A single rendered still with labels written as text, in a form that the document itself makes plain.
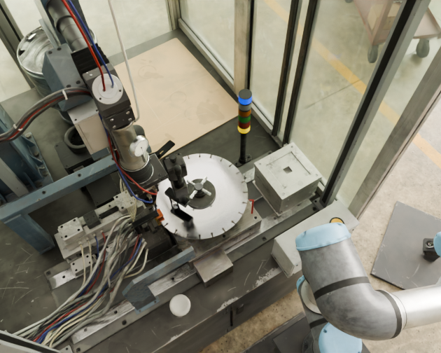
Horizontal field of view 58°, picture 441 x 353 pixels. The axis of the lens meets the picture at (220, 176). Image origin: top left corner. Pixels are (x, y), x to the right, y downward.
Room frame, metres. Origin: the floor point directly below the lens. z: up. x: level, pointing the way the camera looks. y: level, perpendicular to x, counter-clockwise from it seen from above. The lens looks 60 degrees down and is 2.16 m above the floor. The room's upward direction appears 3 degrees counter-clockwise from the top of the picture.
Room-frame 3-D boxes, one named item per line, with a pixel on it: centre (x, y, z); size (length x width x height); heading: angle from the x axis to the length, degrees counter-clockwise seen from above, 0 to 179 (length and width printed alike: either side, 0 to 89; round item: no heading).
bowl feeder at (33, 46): (1.23, 0.60, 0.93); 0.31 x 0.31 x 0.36
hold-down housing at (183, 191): (0.59, 0.12, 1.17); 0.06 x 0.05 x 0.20; 110
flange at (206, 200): (0.64, 0.07, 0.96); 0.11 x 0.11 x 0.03
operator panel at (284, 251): (0.51, -0.32, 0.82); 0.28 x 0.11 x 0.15; 119
